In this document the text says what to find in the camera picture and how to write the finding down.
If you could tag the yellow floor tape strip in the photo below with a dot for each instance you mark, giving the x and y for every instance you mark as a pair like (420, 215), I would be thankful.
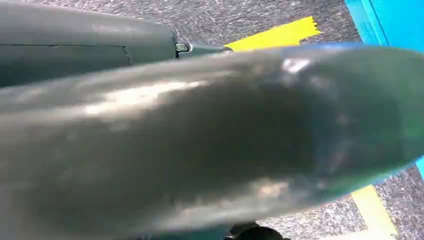
(374, 212)
(278, 34)

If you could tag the black robot foot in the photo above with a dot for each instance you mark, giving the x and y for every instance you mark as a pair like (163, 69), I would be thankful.
(258, 233)

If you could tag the blue plastic crate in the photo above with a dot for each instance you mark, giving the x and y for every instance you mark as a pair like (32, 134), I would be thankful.
(397, 20)

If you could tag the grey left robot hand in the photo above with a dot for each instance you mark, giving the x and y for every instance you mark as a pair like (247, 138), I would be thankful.
(165, 139)

